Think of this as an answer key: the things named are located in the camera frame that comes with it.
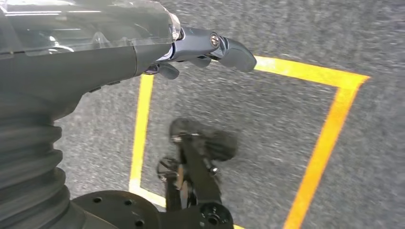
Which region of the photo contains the black robot leg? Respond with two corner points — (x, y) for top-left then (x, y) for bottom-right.
(72, 117), (238, 229)

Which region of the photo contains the yellow floor tape square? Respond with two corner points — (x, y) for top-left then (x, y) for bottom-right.
(129, 56), (370, 229)

